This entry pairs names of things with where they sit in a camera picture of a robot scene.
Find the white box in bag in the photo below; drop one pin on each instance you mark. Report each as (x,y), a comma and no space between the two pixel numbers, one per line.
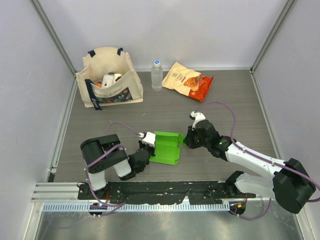
(108,80)

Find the green paper box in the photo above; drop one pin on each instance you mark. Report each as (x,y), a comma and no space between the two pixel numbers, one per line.
(167,150)

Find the beige canvas tote bag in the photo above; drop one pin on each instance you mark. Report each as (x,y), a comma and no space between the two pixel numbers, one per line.
(127,87)

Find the white slotted cable duct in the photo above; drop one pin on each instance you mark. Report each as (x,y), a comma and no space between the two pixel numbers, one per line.
(96,207)

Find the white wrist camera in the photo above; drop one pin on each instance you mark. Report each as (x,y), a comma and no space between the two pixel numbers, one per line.
(148,138)
(196,117)

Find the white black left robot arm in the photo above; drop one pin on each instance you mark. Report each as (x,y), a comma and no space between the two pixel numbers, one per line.
(104,152)

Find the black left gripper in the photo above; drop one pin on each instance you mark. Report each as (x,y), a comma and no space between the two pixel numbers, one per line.
(153,150)

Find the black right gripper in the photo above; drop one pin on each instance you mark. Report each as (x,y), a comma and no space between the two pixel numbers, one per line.
(188,140)

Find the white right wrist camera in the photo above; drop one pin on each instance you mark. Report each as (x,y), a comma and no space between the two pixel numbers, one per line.
(196,117)

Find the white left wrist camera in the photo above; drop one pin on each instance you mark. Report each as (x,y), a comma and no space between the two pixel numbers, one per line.
(148,138)

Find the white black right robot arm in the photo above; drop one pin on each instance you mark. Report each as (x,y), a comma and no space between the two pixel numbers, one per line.
(284,181)

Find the clear plastic water bottle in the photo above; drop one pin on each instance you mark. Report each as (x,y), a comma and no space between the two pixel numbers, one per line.
(156,76)

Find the orange beige snack bag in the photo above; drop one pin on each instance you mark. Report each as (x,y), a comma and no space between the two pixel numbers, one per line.
(187,82)

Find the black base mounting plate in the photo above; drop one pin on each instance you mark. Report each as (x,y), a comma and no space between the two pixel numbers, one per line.
(168,192)

